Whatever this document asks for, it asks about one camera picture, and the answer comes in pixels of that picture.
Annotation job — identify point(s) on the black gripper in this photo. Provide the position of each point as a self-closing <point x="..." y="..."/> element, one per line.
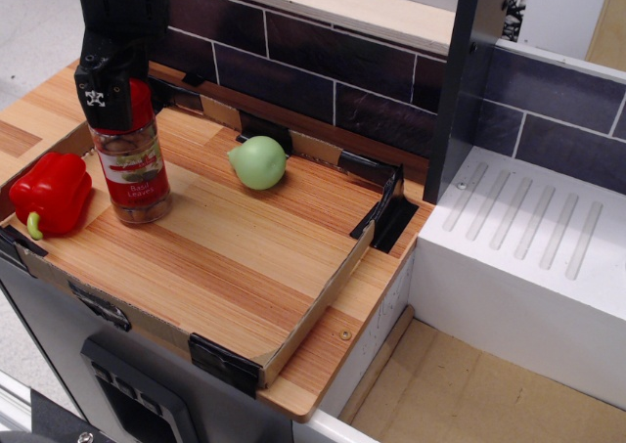
<point x="118" y="38"/>

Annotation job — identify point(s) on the basil leaves spice bottle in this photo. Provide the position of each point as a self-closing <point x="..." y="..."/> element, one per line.
<point x="132" y="162"/>

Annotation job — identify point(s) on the red bell pepper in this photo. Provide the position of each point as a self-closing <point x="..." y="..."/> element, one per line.
<point x="50" y="197"/>

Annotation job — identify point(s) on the green onion-shaped toy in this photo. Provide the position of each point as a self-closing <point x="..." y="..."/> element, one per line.
<point x="259" y="163"/>

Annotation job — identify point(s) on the white grooved drainboard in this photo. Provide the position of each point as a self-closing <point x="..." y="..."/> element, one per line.
<point x="529" y="265"/>

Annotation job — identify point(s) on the dark grey vertical post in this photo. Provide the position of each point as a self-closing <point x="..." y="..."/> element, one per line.
<point x="477" y="27"/>

